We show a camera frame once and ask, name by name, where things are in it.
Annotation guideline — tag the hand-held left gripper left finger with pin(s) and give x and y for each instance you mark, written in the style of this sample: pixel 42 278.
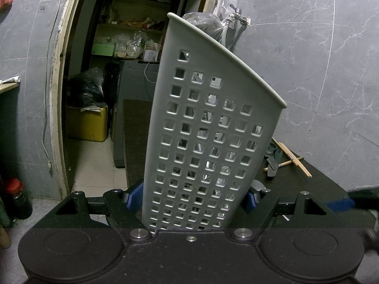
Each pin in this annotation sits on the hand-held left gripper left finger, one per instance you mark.
pixel 133 198

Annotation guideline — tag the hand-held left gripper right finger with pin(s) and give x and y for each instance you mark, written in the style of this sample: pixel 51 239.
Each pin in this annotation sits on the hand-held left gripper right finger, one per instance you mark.
pixel 251 204

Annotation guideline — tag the metal wall faucet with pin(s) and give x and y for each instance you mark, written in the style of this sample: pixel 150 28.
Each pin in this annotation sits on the metal wall faucet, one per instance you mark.
pixel 237 14

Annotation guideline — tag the black garbage bag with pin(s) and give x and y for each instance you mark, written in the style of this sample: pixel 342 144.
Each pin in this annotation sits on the black garbage bag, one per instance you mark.
pixel 86 88

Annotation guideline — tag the small hanging white bag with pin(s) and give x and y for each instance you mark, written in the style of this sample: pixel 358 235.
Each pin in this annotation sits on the small hanging white bag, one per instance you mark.
pixel 228 0

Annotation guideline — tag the white tube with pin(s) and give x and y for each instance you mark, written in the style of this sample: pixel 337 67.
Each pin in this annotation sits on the white tube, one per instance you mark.
pixel 11 80

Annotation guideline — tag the clear food bags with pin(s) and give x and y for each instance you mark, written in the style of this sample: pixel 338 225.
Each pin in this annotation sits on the clear food bags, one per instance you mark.
pixel 130 46

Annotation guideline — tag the large clear plastic bag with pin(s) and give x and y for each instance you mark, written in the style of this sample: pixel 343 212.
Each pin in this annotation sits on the large clear plastic bag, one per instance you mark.
pixel 204 25

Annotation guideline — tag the door frame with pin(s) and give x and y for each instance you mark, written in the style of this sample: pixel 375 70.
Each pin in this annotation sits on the door frame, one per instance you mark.
pixel 57 94

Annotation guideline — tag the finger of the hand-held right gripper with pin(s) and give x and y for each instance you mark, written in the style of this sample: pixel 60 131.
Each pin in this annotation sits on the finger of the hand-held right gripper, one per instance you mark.
pixel 340 204

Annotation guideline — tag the storage shelf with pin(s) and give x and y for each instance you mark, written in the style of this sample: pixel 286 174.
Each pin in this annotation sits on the storage shelf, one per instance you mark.
pixel 118 26

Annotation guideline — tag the yellow box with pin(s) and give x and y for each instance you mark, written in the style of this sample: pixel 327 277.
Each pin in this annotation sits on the yellow box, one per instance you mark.
pixel 87 124

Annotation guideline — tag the dark flask red cap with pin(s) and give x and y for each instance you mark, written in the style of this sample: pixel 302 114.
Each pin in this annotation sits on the dark flask red cap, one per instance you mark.
pixel 19 204

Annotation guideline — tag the grey cabinet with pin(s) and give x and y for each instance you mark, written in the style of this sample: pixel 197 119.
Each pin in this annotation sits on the grey cabinet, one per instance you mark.
pixel 133 80

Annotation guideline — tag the small white box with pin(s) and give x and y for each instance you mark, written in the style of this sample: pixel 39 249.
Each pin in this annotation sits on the small white box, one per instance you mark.
pixel 151 55

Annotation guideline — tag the white perforated plastic basket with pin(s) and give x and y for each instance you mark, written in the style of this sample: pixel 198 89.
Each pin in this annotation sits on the white perforated plastic basket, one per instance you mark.
pixel 168 35

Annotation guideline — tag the green box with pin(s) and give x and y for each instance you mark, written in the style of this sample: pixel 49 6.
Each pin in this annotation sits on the green box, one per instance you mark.
pixel 103 50

